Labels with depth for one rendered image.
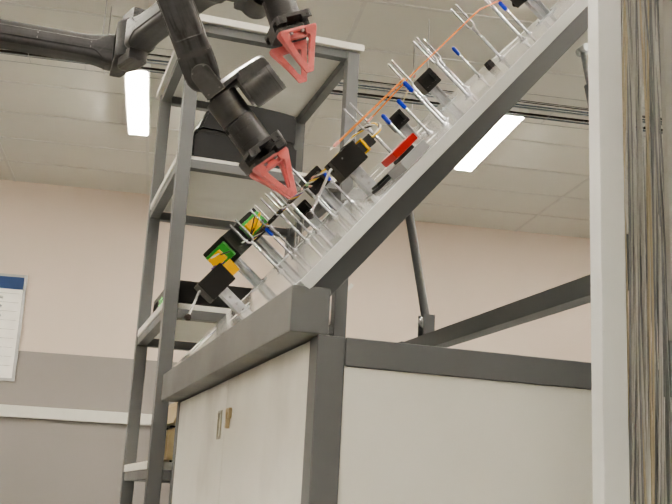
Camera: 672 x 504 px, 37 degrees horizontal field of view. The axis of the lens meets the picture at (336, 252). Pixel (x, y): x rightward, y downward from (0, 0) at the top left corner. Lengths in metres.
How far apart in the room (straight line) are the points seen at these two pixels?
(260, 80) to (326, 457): 0.65
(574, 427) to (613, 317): 0.38
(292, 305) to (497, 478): 0.37
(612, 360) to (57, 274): 8.48
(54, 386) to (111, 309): 0.84
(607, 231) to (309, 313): 0.42
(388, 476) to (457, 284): 8.49
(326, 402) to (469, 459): 0.22
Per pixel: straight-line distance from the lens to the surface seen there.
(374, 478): 1.38
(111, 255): 9.46
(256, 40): 2.85
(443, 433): 1.42
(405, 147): 1.51
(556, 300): 1.93
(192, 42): 1.66
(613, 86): 1.24
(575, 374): 1.52
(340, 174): 1.70
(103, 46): 2.13
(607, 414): 1.14
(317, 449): 1.35
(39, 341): 9.35
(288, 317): 1.37
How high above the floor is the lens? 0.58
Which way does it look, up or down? 14 degrees up
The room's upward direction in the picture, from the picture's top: 3 degrees clockwise
